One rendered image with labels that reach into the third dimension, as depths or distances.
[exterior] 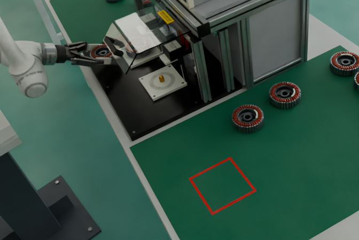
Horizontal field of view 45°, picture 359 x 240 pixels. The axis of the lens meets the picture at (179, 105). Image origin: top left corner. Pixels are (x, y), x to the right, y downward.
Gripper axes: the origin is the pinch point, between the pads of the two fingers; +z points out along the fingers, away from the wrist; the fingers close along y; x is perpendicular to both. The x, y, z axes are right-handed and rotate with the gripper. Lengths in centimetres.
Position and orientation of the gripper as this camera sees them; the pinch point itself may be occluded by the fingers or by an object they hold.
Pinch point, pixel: (102, 53)
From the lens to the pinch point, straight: 189.4
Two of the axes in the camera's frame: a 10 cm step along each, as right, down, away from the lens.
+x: 2.4, -8.1, -5.3
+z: 8.7, -0.6, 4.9
